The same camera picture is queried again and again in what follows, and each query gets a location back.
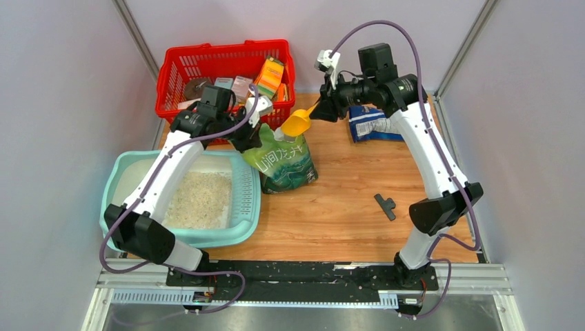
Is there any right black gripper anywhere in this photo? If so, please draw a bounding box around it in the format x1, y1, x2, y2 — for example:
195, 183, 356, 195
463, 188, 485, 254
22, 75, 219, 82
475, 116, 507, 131
310, 71, 375, 123

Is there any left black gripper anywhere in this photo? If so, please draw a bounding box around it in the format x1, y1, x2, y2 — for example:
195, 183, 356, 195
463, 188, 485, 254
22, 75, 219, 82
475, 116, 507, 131
216, 107, 262, 154

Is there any yellow plastic scoop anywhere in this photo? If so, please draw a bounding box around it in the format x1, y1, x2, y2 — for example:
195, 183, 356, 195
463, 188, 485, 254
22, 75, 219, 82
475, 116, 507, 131
280, 103, 318, 137

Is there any green litter bag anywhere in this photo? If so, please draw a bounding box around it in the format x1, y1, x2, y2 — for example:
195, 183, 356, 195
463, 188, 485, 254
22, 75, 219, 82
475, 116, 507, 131
242, 123, 319, 194

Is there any black bag clip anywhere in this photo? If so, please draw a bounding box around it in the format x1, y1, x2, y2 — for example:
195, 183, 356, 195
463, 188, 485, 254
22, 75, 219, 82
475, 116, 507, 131
374, 194, 396, 221

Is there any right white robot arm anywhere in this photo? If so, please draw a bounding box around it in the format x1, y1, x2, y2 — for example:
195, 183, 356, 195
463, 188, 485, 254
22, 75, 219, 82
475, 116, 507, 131
310, 43, 484, 289

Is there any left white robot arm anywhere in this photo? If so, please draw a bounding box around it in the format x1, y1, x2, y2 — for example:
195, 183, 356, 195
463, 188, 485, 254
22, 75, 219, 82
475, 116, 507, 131
99, 83, 271, 286

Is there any pink grey small box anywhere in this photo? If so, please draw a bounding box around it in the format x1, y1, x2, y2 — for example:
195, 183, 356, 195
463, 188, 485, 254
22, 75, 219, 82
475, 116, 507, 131
231, 76, 253, 103

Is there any teal small box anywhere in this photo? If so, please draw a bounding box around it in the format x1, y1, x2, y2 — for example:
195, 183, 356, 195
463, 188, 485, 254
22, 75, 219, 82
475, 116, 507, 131
214, 77, 234, 90

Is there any teal plastic litter box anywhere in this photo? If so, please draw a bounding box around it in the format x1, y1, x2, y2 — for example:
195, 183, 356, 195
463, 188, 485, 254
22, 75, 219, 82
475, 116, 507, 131
99, 150, 261, 249

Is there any brown round box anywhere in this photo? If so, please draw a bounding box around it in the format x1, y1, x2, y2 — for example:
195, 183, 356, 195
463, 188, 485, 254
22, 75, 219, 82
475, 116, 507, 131
183, 78, 212, 100

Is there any beige cat litter pile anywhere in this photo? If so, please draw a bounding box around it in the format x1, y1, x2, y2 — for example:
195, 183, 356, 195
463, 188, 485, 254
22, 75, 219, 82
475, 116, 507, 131
163, 172, 232, 230

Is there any blue white snack bag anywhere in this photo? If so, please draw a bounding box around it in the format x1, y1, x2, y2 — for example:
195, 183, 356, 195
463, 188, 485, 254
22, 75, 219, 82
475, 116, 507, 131
348, 106, 404, 143

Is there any orange green sponge pack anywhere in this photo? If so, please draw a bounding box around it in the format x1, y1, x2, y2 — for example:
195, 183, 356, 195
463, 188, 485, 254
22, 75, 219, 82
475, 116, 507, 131
254, 57, 286, 102

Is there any red plastic shopping basket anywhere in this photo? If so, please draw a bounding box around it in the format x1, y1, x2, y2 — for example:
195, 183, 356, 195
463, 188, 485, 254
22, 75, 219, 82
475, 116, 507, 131
155, 39, 296, 129

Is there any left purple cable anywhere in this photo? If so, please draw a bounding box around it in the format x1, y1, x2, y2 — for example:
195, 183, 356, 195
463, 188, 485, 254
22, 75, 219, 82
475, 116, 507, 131
98, 84, 261, 316

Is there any purple cable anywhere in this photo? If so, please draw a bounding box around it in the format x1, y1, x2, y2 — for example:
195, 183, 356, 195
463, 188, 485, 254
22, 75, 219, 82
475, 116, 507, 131
328, 19, 482, 320
98, 84, 261, 316

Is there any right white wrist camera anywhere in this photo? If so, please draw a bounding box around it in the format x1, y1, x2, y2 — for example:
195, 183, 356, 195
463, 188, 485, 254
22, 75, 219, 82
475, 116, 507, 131
315, 50, 341, 90

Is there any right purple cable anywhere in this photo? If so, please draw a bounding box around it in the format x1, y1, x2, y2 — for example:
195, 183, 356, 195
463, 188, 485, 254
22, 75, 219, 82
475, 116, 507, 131
328, 19, 482, 320

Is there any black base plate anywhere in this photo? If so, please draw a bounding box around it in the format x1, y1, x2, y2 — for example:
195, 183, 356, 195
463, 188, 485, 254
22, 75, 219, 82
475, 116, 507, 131
166, 260, 439, 303

